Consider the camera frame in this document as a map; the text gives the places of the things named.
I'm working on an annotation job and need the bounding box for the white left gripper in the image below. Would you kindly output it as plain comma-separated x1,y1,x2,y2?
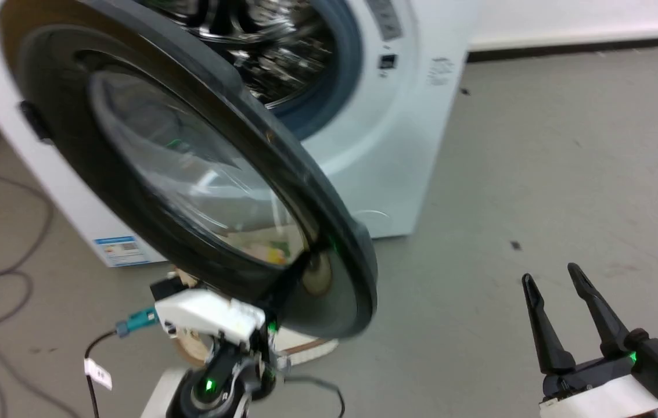
154,289,267,348

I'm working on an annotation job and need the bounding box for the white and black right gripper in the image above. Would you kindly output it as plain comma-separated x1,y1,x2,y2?
522,263,658,418

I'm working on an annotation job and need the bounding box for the dark grey round washer door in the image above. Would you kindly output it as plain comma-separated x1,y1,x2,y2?
0,0,379,341

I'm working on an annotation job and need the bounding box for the white front-load washing machine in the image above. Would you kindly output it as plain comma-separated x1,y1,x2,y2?
0,0,480,269

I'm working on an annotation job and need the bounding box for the blue-grey rubber door gasket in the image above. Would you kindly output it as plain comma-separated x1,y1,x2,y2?
274,0,364,141

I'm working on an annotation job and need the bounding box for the brown tape roll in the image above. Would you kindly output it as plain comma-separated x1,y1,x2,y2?
175,334,216,367

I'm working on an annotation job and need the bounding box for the white board with brown edge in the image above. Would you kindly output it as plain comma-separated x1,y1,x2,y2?
274,327,339,366

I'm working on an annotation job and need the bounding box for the blue energy label sticker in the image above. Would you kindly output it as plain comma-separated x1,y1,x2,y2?
94,235,153,268

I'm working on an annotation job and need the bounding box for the shiny steel washer drum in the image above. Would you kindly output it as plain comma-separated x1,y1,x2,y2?
142,0,339,111

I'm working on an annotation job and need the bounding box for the black baseboard strip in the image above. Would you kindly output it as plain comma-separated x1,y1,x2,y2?
468,36,658,63

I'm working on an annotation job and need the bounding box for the teal-plug black cable with tag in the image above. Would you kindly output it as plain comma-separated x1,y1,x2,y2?
84,308,160,418

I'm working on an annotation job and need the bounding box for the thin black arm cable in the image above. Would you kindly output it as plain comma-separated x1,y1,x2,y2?
282,374,346,418

